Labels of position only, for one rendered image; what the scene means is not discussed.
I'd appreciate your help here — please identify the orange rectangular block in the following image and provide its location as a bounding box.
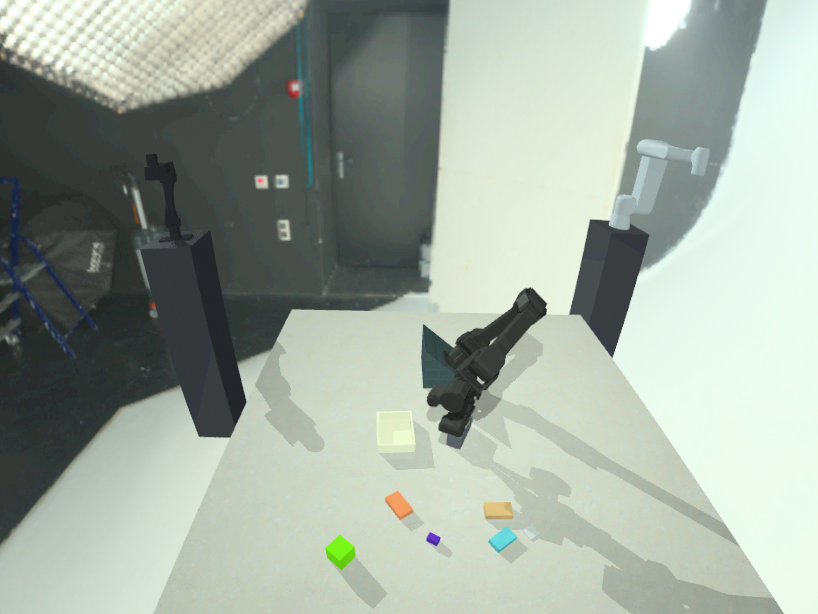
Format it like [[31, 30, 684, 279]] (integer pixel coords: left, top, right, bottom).
[[385, 491, 413, 520]]

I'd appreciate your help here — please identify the beige open tray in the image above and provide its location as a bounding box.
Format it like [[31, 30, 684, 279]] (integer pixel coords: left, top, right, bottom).
[[377, 411, 416, 453]]

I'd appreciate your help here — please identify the green cube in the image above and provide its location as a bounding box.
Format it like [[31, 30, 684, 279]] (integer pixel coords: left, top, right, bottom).
[[325, 535, 356, 571]]

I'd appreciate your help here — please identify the tan rectangular block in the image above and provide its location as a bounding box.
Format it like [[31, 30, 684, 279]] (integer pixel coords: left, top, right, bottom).
[[483, 502, 513, 520]]

